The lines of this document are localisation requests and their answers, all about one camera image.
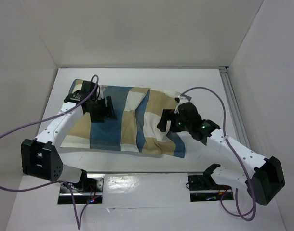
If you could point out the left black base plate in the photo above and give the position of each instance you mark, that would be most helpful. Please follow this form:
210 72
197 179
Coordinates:
92 184

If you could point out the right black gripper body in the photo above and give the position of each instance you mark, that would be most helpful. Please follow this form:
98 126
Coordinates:
164 121

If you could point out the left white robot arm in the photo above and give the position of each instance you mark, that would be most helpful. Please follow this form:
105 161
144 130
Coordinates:
40 157

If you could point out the aluminium rail right side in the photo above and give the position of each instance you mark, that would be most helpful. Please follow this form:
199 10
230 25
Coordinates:
234 108

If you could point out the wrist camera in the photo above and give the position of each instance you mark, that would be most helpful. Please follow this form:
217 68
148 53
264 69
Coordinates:
189 109
87 88

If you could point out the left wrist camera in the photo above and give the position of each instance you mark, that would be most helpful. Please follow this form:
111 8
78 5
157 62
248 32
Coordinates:
87 88

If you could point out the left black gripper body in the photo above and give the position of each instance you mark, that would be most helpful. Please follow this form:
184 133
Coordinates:
99 111

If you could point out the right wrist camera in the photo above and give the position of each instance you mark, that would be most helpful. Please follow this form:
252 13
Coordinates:
189 109

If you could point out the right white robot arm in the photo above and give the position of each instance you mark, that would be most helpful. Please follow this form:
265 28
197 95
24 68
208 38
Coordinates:
260 176

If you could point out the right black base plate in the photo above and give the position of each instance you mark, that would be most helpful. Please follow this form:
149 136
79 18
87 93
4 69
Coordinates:
204 183

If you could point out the blue beige patchwork pillowcase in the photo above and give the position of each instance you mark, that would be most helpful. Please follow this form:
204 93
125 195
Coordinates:
138 112

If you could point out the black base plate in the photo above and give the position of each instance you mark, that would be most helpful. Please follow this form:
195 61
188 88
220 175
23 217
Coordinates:
92 184
204 183

